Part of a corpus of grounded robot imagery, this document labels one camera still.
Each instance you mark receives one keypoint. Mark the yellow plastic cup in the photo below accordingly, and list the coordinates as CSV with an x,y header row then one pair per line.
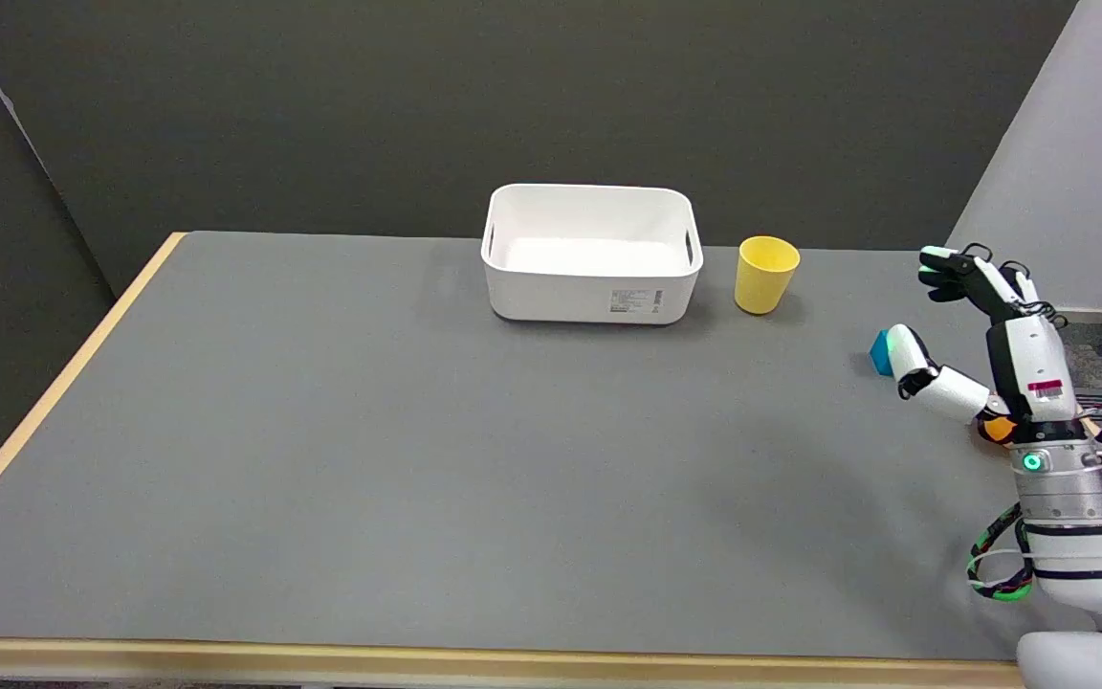
x,y
765,274

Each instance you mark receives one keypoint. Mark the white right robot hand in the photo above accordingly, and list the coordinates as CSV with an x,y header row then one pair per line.
x,y
1020,359

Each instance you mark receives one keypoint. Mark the blue cube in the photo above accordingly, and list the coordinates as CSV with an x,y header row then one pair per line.
x,y
881,353

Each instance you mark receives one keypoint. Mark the white plastic storage bin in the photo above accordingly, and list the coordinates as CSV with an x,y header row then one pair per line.
x,y
592,254

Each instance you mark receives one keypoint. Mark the orange object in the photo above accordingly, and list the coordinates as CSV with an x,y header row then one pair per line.
x,y
995,430

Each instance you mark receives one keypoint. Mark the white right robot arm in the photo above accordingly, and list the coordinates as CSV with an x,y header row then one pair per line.
x,y
1077,565

